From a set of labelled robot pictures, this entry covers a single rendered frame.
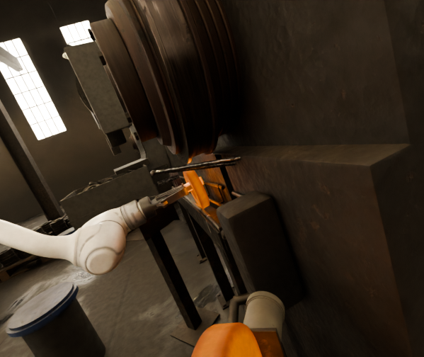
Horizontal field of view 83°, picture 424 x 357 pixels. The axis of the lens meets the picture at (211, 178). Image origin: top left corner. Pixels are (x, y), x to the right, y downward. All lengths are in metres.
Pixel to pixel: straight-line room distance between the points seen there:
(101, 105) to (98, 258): 2.73
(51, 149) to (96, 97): 7.99
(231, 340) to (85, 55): 3.34
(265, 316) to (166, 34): 0.46
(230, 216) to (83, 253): 0.40
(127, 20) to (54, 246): 0.56
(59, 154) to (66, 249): 10.38
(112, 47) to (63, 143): 10.52
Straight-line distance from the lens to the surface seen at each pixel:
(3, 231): 0.88
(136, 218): 0.85
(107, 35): 0.58
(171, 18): 0.49
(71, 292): 1.53
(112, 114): 3.26
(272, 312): 0.40
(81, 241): 0.72
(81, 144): 10.90
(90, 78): 3.35
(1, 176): 11.81
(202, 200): 0.83
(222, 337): 0.26
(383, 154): 0.30
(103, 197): 3.08
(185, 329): 1.50
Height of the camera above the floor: 0.96
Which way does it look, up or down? 13 degrees down
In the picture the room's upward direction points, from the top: 21 degrees counter-clockwise
